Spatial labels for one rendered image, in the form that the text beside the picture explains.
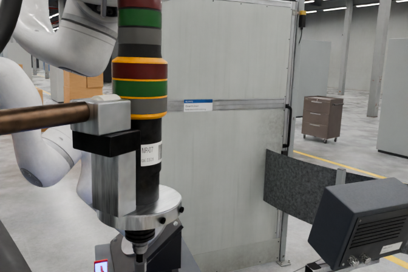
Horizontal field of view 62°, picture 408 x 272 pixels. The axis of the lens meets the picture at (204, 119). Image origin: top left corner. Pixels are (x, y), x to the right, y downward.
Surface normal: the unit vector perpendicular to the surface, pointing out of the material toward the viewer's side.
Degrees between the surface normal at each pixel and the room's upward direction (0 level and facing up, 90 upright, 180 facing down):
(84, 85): 90
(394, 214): 105
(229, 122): 91
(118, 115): 90
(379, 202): 15
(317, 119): 90
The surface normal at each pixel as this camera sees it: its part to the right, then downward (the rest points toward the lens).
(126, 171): 0.84, 0.11
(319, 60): 0.57, 0.15
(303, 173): -0.76, 0.08
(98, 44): 0.69, 0.26
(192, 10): 0.38, 0.18
